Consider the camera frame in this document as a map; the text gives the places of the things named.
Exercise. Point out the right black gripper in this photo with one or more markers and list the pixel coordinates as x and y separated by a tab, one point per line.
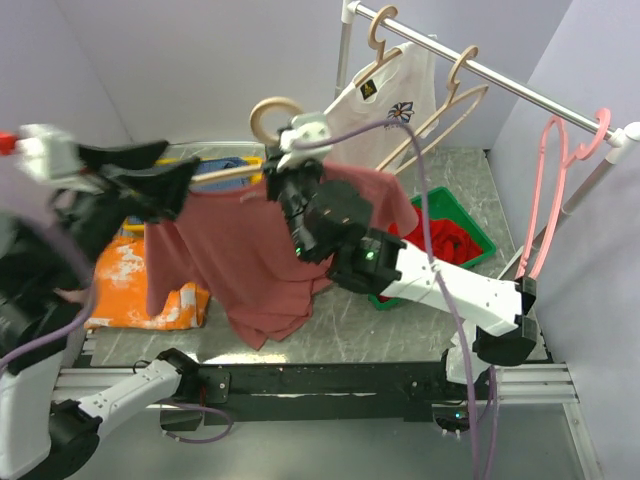
273	177

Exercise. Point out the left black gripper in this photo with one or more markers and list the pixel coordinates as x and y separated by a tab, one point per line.
161	186

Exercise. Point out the dusty pink t shirt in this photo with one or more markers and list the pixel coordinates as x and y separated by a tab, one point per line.
235	245

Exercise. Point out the green plastic tray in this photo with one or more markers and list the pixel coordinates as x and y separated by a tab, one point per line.
442	205

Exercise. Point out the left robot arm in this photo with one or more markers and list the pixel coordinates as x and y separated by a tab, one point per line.
48	291

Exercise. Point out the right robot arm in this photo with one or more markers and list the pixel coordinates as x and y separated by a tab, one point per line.
330	220

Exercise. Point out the blue checked shirt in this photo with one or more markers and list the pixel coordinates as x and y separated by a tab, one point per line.
215	165

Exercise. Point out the white t shirt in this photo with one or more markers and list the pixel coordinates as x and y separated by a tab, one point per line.
402	90

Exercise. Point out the beige hanger holding white shirt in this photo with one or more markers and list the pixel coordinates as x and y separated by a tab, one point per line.
383	56

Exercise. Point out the red t shirt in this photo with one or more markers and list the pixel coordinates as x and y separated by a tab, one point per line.
451	243

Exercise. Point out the yellow plastic tray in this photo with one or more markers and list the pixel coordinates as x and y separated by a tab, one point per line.
134	225

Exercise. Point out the orange white patterned cloth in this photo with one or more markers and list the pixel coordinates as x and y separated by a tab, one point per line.
121	278

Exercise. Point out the black base bar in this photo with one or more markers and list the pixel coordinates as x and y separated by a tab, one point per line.
310	392

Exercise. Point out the metal clothes rack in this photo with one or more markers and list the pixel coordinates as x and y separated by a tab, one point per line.
579	137

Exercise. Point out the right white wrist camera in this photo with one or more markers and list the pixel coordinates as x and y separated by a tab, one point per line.
303	140

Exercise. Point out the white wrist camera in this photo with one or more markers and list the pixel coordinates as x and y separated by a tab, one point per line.
47	154
303	140

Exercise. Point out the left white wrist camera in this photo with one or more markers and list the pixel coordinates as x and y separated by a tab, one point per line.
47	154

